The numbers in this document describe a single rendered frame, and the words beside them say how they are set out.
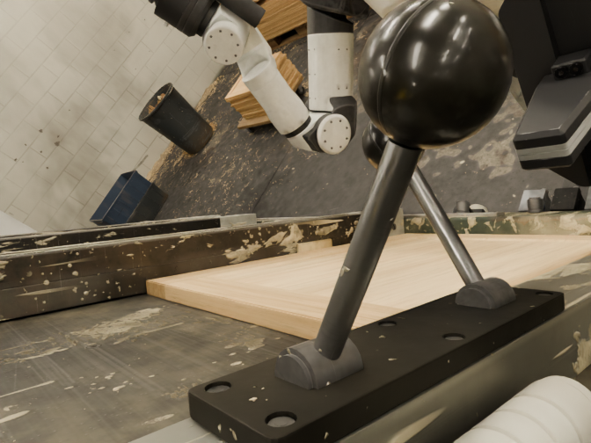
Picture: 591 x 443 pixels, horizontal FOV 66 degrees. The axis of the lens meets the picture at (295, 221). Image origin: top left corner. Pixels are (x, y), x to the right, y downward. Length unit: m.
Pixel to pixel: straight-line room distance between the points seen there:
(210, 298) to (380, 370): 0.33
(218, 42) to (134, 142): 5.15
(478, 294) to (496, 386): 0.05
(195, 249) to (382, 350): 0.50
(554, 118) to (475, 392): 0.12
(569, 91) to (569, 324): 0.13
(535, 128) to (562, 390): 0.10
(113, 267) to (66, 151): 5.12
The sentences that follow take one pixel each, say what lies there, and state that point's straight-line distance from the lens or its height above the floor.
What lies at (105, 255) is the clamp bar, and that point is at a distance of 0.61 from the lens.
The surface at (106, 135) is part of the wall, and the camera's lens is 5.84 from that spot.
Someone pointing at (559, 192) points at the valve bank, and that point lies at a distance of 1.07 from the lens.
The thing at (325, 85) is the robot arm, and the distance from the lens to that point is 0.93.
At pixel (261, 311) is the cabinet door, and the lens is 0.41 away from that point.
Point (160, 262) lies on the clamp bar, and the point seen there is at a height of 1.33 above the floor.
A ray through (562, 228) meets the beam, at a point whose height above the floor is 0.90.
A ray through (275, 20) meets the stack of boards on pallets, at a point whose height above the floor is 0.30.
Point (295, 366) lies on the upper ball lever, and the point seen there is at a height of 1.46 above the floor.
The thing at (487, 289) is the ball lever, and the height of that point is 1.37.
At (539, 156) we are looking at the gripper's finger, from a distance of 0.22.
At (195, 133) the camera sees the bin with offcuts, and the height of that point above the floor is 0.17.
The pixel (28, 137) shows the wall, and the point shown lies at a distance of 5.67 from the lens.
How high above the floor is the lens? 1.57
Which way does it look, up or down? 32 degrees down
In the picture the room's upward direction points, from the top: 49 degrees counter-clockwise
